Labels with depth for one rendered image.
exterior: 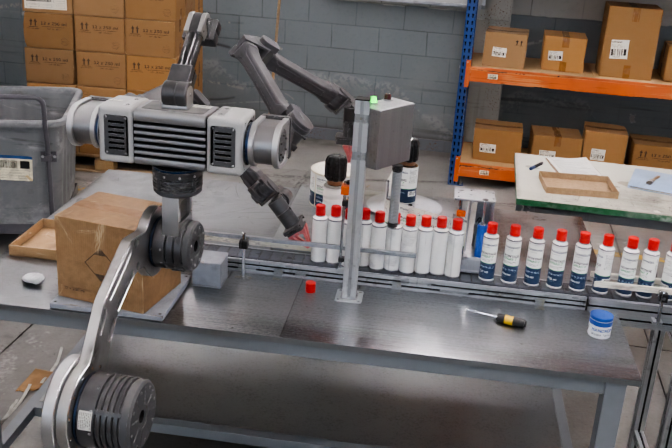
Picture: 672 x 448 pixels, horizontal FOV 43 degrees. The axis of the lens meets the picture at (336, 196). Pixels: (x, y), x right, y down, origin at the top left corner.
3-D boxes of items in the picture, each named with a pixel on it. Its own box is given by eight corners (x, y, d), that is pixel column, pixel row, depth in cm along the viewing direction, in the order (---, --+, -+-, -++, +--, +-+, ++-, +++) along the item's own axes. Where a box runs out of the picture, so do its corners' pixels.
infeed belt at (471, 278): (583, 295, 293) (585, 285, 292) (586, 306, 285) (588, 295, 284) (116, 243, 311) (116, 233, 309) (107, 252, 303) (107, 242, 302)
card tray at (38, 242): (120, 236, 320) (119, 226, 318) (92, 264, 295) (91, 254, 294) (43, 227, 323) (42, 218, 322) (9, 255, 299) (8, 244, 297)
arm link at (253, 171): (170, 111, 289) (191, 90, 285) (177, 108, 294) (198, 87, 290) (255, 207, 290) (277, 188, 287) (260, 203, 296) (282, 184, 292)
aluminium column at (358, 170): (356, 294, 286) (371, 96, 263) (355, 300, 282) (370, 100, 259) (343, 292, 287) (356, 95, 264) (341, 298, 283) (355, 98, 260)
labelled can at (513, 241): (515, 279, 293) (523, 223, 286) (516, 285, 288) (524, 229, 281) (500, 277, 293) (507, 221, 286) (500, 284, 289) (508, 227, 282)
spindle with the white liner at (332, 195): (345, 227, 327) (350, 152, 317) (342, 236, 319) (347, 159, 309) (322, 225, 328) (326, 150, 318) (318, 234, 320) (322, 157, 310)
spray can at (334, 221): (342, 259, 300) (345, 204, 293) (338, 265, 295) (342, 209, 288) (327, 257, 301) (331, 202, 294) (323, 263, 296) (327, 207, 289)
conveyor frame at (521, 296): (582, 296, 295) (584, 283, 293) (586, 311, 285) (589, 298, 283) (117, 244, 312) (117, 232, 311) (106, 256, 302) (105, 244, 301)
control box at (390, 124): (409, 160, 277) (415, 102, 270) (375, 170, 265) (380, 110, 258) (385, 152, 283) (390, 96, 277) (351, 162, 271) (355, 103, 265)
